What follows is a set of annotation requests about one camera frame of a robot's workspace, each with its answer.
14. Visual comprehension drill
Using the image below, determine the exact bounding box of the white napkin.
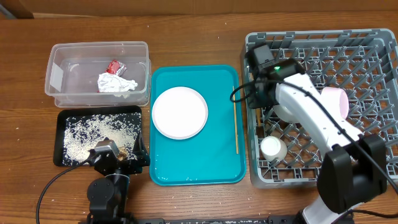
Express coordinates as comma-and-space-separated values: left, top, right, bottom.
97, 72, 138, 93

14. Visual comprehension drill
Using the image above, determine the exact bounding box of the red snack wrapper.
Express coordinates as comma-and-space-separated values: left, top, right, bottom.
105, 60, 127, 77

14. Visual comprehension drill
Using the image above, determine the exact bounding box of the white cup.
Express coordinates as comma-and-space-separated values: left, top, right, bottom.
260, 136, 287, 162

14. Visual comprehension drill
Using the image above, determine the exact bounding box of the grey white bowl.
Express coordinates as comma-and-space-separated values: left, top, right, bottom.
273, 105, 300, 123

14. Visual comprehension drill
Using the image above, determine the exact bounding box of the pink small bowl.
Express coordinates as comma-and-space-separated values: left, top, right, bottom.
321, 87, 349, 119

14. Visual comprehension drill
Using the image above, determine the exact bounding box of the wooden chopstick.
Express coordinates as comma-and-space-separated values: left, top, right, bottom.
232, 94, 239, 154
255, 108, 262, 126

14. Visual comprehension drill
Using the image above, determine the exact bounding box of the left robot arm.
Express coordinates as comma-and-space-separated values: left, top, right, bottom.
86, 134, 150, 223

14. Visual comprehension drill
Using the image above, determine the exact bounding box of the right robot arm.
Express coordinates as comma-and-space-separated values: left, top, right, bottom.
244, 44, 391, 223

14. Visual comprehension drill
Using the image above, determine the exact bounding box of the grey dishwasher rack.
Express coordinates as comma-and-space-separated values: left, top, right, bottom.
243, 29, 397, 189

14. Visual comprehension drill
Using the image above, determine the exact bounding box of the brown food scrap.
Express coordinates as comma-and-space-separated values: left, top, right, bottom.
117, 147, 127, 161

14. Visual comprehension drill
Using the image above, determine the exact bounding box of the black plastic tray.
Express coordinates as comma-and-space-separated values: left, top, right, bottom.
53, 106, 142, 166

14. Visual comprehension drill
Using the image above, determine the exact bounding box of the white round plate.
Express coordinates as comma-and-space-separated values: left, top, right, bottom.
151, 86, 208, 140

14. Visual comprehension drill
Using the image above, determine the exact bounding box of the clear plastic bin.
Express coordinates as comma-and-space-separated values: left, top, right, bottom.
44, 41, 151, 108

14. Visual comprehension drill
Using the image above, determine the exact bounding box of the teal serving tray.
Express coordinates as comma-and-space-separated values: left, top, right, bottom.
149, 65, 246, 186

